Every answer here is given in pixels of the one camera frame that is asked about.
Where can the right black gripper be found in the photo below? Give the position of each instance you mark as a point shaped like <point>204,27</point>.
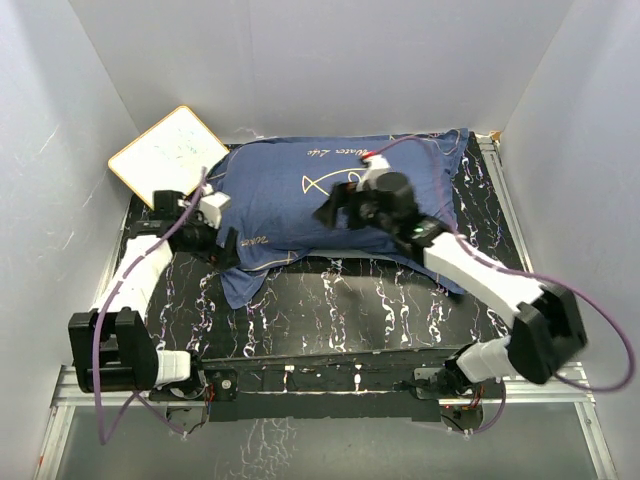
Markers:
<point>343,195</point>

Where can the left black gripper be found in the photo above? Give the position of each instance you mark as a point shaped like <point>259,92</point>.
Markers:
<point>225,257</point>

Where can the blue fish print pillowcase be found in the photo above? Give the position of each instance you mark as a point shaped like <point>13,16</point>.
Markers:
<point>290,197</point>

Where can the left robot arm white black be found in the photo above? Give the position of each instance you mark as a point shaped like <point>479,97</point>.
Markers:
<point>111,347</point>

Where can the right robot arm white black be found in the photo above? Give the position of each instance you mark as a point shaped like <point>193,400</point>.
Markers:
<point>544,323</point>

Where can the white board orange edge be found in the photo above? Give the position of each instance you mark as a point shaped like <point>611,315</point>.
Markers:
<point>168,156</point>

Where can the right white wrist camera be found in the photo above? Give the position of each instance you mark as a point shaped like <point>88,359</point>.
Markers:
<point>376,166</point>

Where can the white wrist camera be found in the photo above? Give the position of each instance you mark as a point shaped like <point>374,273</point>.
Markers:
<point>212,205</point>
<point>376,166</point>

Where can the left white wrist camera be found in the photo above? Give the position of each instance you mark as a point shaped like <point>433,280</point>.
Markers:
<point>212,205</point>

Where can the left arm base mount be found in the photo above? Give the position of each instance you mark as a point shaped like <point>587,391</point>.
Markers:
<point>190,403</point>

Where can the aluminium frame rail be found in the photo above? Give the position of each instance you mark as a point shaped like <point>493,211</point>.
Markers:
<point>327,339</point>

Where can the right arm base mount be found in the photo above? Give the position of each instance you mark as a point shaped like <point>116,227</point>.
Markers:
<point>449,381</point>

